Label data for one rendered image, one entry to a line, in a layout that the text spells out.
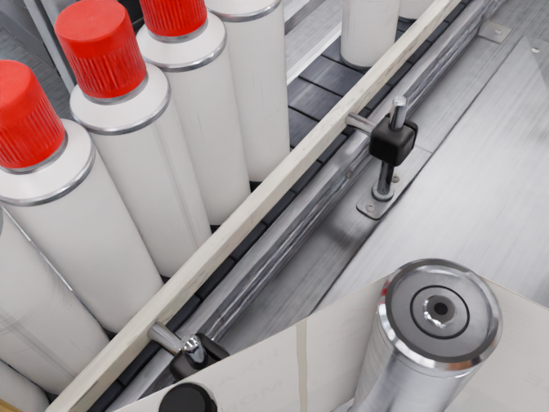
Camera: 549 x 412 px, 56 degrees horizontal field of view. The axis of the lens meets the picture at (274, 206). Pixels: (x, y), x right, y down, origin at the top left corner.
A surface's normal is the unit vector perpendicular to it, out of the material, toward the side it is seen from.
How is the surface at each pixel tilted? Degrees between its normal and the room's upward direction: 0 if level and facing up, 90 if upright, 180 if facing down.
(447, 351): 0
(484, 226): 0
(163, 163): 90
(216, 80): 90
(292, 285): 0
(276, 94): 90
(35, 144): 90
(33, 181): 42
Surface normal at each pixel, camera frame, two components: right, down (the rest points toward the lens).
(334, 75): -0.05, -0.58
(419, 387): -0.32, 0.78
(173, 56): -0.08, 0.17
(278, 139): 0.66, 0.59
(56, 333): 0.83, 0.43
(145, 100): 0.51, -0.15
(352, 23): -0.75, 0.56
